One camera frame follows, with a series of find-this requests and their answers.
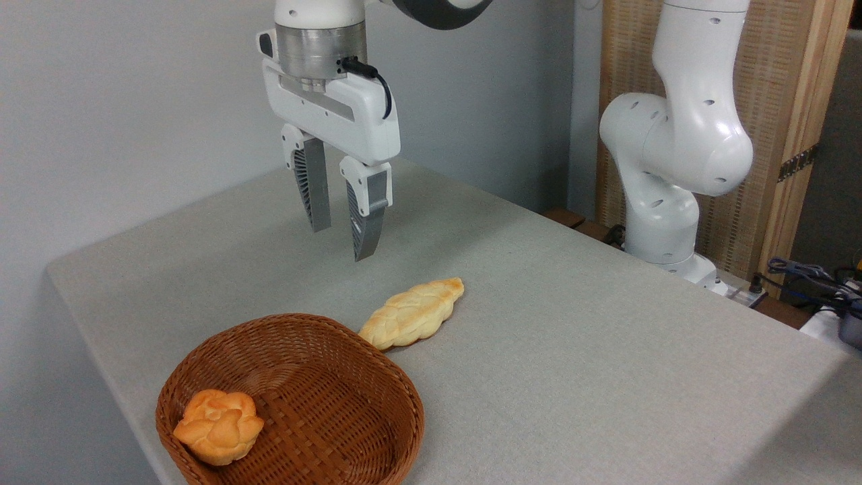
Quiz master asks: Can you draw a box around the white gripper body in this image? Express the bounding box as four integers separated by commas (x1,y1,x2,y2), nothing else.
257,30,401,167

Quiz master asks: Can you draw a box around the wooden framed woven screen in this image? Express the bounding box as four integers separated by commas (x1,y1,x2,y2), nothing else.
595,0,855,298

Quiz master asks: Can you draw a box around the long braided bread loaf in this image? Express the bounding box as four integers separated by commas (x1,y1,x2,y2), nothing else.
358,278,466,352

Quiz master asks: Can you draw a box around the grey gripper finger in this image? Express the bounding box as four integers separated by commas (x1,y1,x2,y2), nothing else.
339,156,393,263
281,123,333,234

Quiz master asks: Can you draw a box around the brown woven wicker basket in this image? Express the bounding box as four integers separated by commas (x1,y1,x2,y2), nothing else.
155,313,426,485

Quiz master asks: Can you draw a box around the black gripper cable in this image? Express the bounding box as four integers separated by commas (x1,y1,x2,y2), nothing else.
341,57,393,121

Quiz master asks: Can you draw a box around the bundle of dark cables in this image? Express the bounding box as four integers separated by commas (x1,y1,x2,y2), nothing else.
751,257,862,319

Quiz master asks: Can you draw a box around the black metal screen hinge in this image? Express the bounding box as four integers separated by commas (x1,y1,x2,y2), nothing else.
777,143,820,183

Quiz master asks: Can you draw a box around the round orange bread roll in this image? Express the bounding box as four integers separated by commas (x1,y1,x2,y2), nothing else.
172,389,265,467

